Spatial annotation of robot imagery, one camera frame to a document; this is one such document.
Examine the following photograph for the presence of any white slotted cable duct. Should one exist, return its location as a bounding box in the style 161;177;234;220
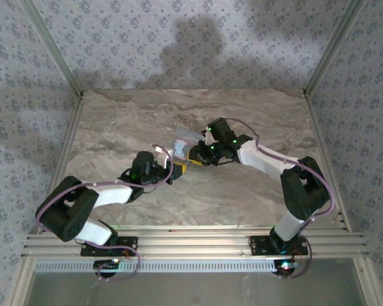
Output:
34;258;283;273

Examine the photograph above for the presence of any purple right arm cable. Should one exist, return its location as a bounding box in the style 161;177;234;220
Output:
225;117;336;280

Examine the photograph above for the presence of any aluminium lower frame post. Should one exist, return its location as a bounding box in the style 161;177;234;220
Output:
6;258;36;306
354;257;383;306

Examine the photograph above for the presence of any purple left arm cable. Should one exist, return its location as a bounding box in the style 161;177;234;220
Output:
34;145;175;283

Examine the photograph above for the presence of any aluminium corner post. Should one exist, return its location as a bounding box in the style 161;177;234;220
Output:
302;0;366;98
19;0;86;98

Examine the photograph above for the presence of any aluminium base beam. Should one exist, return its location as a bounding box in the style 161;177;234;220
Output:
22;225;370;259

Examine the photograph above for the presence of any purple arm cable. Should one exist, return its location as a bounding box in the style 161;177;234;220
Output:
225;117;336;280
34;145;175;283

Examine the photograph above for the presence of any clear plastic bag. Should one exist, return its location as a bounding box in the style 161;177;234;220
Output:
174;126;202;160

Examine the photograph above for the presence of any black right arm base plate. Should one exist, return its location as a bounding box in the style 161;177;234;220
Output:
249;235;309;256

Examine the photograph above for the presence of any aluminium table side rail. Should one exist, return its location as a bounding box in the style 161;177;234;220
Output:
304;94;354;233
38;94;86;232

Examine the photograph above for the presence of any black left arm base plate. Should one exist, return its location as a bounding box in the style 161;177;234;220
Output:
80;236;139;257

